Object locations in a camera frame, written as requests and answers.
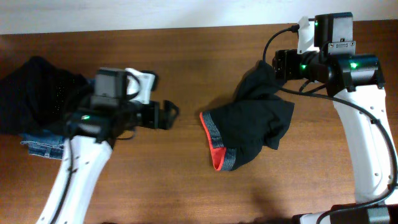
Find black leggings with red waistband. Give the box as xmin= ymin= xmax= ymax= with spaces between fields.
xmin=200 ymin=60 xmax=295 ymax=171

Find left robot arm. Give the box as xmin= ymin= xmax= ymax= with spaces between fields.
xmin=37 ymin=68 xmax=179 ymax=223

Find right black cable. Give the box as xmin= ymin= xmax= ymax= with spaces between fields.
xmin=262 ymin=25 xmax=398 ymax=224

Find black garment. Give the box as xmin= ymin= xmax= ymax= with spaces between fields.
xmin=1 ymin=56 xmax=88 ymax=135

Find blue denim jeans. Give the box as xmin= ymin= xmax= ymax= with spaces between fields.
xmin=19 ymin=78 xmax=96 ymax=161

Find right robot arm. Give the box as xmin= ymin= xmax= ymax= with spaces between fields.
xmin=272 ymin=12 xmax=397 ymax=224

